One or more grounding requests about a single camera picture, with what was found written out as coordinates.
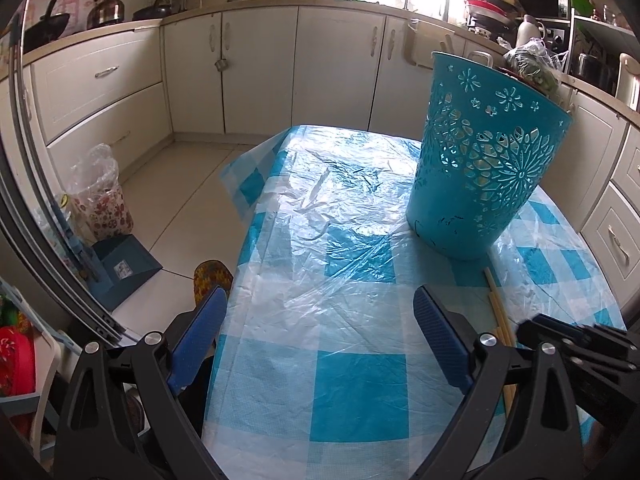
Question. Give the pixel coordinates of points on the blue dustpan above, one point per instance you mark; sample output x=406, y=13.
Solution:
x=120, y=270

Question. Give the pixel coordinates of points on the black faucet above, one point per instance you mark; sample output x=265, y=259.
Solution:
x=445, y=7

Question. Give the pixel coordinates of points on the white shelf with blue crossbars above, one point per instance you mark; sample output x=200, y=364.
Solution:
x=47, y=360

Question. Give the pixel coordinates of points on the plastic bag of vegetables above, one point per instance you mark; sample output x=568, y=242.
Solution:
x=530, y=62

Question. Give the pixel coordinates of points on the floral slipper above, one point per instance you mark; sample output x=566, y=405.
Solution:
x=212, y=277

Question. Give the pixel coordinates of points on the steel whistling kettle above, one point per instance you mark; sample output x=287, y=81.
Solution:
x=105, y=12

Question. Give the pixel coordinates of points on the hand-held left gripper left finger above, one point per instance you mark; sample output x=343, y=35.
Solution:
x=197, y=337

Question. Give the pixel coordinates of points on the white two-drawer base cabinet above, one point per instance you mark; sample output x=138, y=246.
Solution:
x=100, y=100

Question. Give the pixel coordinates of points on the white countertop shelf rack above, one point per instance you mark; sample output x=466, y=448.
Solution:
x=600, y=27

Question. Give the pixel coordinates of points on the black cooking pot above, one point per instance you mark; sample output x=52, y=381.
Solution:
x=590, y=67

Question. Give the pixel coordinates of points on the bundle of wooden chopsticks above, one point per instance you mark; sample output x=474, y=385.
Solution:
x=495, y=300

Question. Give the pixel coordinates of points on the teal perforated plastic bucket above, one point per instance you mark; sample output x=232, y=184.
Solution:
x=440, y=220

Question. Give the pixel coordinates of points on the white electric water boiler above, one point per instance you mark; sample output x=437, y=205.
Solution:
x=630, y=80

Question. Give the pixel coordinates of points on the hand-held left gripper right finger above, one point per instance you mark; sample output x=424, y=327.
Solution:
x=440, y=340

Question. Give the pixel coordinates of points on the black frying pan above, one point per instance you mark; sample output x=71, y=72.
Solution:
x=152, y=11

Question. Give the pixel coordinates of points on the blue checkered plastic tablecloth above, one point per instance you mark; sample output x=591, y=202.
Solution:
x=325, y=310

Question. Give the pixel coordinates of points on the white thermos jug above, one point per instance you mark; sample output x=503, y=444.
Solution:
x=527, y=32

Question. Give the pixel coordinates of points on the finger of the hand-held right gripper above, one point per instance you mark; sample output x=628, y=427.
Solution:
x=590, y=337
x=600, y=375

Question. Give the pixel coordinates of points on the dish rack with dishes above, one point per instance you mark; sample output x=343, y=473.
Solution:
x=487, y=10

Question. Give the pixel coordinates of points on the grey sliding door frame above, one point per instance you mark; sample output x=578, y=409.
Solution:
x=102, y=317

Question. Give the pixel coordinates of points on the floral bag in clear plastic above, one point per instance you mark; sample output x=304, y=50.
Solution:
x=100, y=210

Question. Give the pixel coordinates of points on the white hanging waste bin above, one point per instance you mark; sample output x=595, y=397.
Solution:
x=435, y=42

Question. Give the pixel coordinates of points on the white door base cabinets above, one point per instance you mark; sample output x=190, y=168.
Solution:
x=260, y=60

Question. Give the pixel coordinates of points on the white multi-drawer base cabinet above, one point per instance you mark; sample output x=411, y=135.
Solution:
x=620, y=200

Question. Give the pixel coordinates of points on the black wok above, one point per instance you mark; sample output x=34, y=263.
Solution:
x=47, y=27

